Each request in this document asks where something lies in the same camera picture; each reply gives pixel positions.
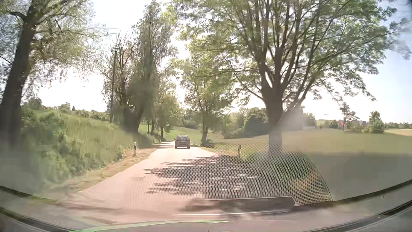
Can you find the slender leafy tree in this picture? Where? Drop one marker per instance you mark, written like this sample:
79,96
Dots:
204,106

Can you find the dark grey car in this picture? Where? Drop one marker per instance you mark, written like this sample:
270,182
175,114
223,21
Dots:
182,141

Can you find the dark green bushes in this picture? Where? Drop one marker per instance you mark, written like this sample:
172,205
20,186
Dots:
247,124

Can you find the group of tall trees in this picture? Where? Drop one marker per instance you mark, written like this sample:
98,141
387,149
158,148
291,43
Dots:
141,96

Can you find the large leafy tree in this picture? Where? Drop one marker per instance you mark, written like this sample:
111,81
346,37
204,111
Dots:
274,106

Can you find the grey asphalt road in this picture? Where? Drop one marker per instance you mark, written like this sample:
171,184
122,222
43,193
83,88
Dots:
167,180

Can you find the wooden utility pole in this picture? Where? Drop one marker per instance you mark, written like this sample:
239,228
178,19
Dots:
112,87

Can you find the sandy dirt verge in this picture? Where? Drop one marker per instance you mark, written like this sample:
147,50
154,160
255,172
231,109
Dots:
109,169

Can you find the car's own bonnet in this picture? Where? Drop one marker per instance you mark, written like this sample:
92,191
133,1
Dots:
206,227

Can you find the grass bank with bushes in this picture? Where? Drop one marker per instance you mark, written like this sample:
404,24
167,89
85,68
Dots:
64,145

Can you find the houses with red roofs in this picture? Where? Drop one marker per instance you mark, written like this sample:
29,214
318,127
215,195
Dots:
350,123

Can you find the grass field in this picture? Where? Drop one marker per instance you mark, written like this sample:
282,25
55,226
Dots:
347,151

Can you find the round green bush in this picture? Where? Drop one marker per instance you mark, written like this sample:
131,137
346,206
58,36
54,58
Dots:
376,125

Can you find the thick dark tree trunk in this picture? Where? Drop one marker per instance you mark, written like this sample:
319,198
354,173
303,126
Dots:
16,83

